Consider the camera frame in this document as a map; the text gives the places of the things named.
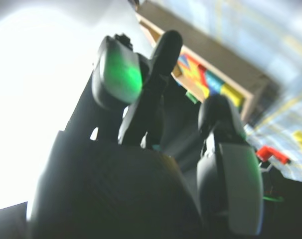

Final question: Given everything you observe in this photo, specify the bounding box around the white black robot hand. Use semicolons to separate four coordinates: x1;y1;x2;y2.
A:
28;29;264;239

